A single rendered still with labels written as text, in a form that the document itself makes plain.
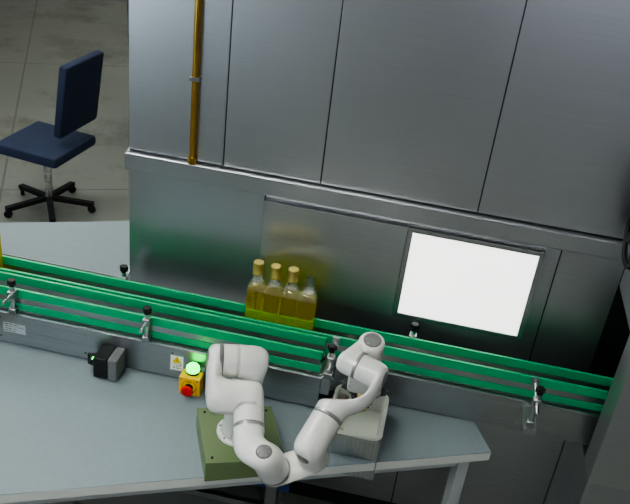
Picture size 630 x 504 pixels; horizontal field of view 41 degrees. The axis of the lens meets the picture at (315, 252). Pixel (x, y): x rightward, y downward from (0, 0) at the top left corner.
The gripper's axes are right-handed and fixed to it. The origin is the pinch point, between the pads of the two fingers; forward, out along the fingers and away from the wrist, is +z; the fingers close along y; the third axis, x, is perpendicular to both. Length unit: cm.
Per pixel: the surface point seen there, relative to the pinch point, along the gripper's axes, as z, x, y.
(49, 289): 4, -23, 109
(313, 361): 3.4, -13.2, 17.3
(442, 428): 20.2, -9.1, -26.9
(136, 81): -58, -61, 86
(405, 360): 5.3, -21.8, -11.4
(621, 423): -7, -4, -75
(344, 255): -14.6, -44.3, 13.9
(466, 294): -9, -42, -27
